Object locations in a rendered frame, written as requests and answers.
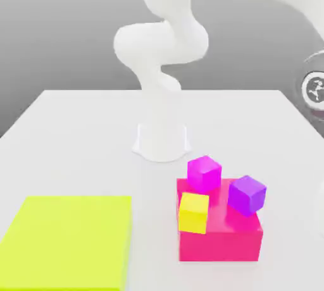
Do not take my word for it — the small magenta cube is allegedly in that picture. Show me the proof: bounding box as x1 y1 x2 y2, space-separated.
187 154 223 194

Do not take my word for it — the small yellow cube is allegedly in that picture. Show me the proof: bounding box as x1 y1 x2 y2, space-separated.
178 192 210 235

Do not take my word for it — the small purple cube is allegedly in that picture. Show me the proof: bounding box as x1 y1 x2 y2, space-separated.
228 175 267 218

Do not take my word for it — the large pink box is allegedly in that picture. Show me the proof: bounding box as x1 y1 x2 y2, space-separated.
176 178 264 263

